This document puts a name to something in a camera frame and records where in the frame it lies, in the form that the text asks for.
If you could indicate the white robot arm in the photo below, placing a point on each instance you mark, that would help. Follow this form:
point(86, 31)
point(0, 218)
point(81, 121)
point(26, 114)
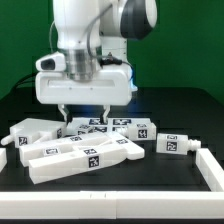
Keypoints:
point(90, 65)

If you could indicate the front long chair side piece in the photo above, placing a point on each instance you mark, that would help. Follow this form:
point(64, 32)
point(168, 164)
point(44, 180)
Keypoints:
point(83, 160)

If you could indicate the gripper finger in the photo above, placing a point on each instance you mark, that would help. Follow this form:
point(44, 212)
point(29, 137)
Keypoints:
point(65, 113)
point(104, 115)

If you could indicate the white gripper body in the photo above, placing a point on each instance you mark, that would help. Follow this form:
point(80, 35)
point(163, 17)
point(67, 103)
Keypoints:
point(108, 86)

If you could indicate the white chair seat block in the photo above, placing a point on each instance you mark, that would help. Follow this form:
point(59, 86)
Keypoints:
point(32, 130)

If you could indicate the white left border block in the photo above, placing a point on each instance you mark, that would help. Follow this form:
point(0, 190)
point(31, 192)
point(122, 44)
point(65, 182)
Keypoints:
point(3, 158)

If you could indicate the long chair side piece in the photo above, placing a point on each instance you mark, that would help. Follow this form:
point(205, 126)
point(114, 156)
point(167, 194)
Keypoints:
point(83, 160)
point(65, 145)

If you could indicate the white border rail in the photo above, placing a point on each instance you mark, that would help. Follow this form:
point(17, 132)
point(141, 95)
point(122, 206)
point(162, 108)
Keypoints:
point(112, 205)
point(210, 169)

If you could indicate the white front border rail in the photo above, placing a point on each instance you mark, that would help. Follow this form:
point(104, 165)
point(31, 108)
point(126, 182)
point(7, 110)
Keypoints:
point(112, 205)

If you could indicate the white right border rail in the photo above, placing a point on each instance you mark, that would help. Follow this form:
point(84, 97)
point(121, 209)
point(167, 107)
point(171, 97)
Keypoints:
point(210, 169)

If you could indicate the rear long chair side piece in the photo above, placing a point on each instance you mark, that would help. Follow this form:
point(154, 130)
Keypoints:
point(65, 145)

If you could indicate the flat white tagged base plate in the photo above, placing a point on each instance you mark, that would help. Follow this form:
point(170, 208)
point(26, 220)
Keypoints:
point(111, 125)

